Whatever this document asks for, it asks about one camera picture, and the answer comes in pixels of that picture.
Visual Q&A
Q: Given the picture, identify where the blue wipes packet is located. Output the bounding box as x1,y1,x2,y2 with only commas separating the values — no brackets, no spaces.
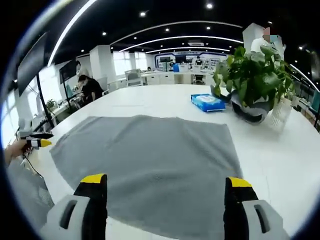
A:
190,93,226,113

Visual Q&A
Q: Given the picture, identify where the large dark monitor on stand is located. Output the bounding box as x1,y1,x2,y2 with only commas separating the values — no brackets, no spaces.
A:
16,32,57,132

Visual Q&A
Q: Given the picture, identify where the grey towel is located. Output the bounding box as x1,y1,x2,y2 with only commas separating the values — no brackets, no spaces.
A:
49,114,244,240

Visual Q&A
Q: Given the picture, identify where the green potted plant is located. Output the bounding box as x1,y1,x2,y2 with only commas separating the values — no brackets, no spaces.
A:
212,44,296,125

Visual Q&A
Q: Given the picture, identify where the small dark monitor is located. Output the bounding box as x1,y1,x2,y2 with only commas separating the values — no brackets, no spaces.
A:
59,59,78,83

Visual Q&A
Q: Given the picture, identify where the black cable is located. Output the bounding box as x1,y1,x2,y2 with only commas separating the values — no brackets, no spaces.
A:
22,152,45,179

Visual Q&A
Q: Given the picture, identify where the person's left hand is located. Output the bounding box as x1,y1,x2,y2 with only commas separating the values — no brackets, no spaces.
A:
4,141,30,165

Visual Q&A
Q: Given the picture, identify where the dark grey object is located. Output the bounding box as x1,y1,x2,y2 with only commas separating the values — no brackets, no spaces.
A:
209,84,231,103

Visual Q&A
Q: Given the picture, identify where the white office chair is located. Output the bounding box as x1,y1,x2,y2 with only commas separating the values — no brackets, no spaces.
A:
124,69,144,87

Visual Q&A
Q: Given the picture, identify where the grey mesh chair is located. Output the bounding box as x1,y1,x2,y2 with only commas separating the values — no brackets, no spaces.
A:
6,159,55,228

